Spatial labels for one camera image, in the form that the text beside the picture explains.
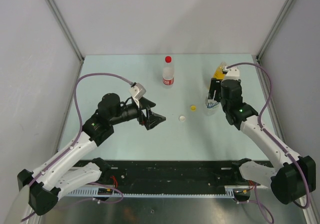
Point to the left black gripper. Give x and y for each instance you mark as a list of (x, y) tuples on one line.
[(152, 119)]

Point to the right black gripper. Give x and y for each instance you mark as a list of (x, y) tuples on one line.
[(215, 85)]

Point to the yellow honey pomelo bottle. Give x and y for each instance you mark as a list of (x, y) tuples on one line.
[(219, 73)]

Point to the white cap clear bottle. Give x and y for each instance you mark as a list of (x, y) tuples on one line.
[(211, 106)]

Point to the red cap water bottle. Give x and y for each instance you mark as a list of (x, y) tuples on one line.
[(168, 71)]

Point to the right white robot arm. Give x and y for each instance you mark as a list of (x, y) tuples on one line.
[(291, 176)]

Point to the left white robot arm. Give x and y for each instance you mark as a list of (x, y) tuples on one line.
[(50, 182)]

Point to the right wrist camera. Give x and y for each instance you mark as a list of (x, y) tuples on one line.
[(231, 73)]

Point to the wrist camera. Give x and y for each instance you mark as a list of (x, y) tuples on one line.
[(231, 73), (137, 91)]

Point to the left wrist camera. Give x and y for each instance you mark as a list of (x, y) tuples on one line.
[(137, 91)]

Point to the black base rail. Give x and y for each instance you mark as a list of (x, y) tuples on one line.
[(172, 177)]

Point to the right aluminium frame post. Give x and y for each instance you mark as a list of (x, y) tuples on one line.
[(283, 13)]

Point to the aluminium frame post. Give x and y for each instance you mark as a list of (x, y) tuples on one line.
[(64, 28), (283, 13)]

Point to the left aluminium frame post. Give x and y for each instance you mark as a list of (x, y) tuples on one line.
[(64, 28)]

